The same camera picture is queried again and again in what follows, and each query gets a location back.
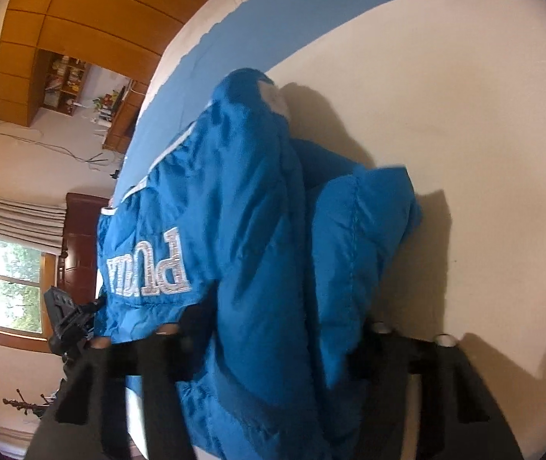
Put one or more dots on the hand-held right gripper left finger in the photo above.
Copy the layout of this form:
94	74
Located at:
158	393

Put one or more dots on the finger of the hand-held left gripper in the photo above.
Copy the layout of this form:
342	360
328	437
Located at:
92	307

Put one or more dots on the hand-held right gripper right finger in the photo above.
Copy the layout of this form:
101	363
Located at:
445	393

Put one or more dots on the blue padded jacket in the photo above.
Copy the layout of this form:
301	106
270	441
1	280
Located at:
254	258

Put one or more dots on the window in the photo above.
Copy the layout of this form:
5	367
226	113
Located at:
9	287

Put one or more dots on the dark wooden bed board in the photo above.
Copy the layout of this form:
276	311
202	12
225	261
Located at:
81	239

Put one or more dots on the dark coat rack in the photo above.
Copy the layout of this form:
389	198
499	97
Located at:
28	403

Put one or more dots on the grey striped curtain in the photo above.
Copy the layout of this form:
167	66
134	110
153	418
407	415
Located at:
14	218

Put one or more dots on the wooden desk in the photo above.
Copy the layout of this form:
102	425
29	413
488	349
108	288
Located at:
124	115

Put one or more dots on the blue and white bed cover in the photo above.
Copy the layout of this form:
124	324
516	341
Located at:
445	129

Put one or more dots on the wooden wardrobe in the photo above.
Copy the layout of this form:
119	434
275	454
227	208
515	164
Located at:
86	14

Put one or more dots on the wooden wall shelf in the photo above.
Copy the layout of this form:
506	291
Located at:
64	84

